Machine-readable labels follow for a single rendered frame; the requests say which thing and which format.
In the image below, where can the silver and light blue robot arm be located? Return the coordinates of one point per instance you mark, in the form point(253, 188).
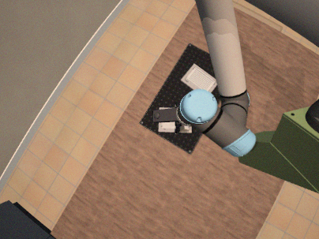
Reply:
point(198, 108)

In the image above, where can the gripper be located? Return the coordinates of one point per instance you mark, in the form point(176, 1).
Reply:
point(178, 125)

